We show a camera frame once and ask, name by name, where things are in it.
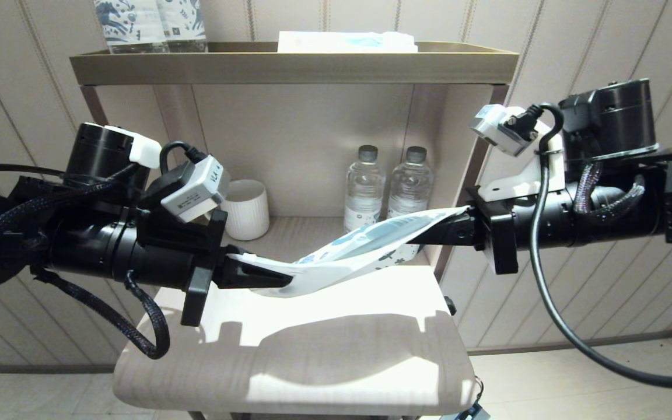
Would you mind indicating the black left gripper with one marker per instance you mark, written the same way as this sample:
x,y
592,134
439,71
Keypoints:
x,y
205,280

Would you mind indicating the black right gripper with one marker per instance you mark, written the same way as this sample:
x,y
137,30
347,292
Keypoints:
x,y
499,239

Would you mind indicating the white blue floral pouch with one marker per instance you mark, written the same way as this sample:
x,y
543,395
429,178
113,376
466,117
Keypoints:
x,y
336,265

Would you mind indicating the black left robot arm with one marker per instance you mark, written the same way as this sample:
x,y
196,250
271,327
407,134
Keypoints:
x,y
79,245

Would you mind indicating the clear water bottle grey cap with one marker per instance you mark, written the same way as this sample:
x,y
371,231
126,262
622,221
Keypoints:
x,y
363,186
409,186

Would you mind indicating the white ribbed mug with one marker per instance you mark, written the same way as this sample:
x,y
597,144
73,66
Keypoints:
x,y
248,210

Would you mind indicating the beige wooden shelf unit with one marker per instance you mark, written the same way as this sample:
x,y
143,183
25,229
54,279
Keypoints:
x,y
312,128

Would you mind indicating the black blue-edged device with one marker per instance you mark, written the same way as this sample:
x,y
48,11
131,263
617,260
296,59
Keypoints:
x,y
467,413

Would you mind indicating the white blue flat packet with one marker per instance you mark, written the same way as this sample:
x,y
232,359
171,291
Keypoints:
x,y
342,42

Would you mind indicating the black left camera bracket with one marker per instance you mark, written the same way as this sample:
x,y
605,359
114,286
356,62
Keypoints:
x,y
172,230

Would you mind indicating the white right camera bracket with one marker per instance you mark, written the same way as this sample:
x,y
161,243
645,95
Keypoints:
x,y
528,178

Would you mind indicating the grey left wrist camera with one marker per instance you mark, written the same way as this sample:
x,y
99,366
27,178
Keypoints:
x,y
196,186

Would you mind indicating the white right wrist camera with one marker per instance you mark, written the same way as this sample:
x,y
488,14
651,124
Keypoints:
x,y
502,128

